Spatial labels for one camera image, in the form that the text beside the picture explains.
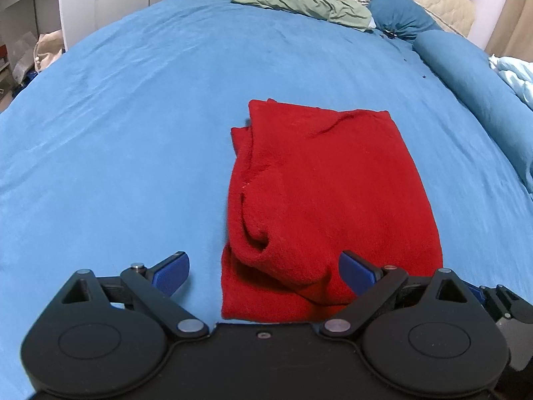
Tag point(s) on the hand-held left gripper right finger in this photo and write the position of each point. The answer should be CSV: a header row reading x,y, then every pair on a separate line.
x,y
356,275

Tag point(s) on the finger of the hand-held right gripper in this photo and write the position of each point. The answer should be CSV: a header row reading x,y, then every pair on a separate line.
x,y
506,304

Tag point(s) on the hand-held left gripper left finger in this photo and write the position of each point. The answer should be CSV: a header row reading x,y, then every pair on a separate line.
x,y
173,275

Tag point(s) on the red towel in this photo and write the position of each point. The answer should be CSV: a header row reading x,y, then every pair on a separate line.
x,y
333,196

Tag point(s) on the bed with blue sheet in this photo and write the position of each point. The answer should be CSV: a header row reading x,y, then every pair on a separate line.
x,y
125,154

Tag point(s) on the long blue bolster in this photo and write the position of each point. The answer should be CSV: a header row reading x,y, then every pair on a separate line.
x,y
479,91

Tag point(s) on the light blue blanket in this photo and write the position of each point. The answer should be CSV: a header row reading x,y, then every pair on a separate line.
x,y
516,77

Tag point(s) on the beige cloth bag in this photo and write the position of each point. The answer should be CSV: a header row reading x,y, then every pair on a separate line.
x,y
48,50

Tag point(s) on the blue pillow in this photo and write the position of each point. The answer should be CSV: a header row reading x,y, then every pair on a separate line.
x,y
399,12

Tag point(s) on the green pillow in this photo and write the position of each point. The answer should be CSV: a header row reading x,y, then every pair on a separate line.
x,y
300,2

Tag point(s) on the beige curtain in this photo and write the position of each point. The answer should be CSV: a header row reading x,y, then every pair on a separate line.
x,y
512,21

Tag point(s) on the white shelf unit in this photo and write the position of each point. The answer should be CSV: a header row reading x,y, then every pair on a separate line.
x,y
21,16

